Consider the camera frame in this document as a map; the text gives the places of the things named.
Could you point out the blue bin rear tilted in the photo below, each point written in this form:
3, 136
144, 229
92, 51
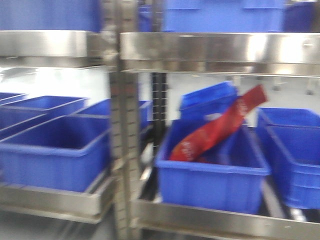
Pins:
212, 100

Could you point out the blue bin with red bag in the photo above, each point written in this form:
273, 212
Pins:
229, 177

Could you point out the blue bin front left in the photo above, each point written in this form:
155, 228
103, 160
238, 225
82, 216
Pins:
65, 153

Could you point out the blue bin rear left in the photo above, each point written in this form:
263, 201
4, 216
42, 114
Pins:
54, 106

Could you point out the blue bin right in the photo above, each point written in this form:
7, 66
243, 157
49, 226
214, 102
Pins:
290, 139

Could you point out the red printed paper bag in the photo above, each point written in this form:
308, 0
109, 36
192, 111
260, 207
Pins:
215, 131

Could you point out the stainless steel lower right shelf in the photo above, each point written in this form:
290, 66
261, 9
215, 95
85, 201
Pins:
216, 224

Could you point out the large blue crate upper shelf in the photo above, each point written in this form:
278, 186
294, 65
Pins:
223, 16

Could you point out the perforated steel rack upright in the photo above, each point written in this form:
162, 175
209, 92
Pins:
120, 16

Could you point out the stainless steel lower left shelf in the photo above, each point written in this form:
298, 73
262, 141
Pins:
83, 207

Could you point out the blue crate upper left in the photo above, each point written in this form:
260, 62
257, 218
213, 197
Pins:
74, 15

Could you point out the stainless steel upper left shelf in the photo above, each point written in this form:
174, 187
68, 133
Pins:
57, 48

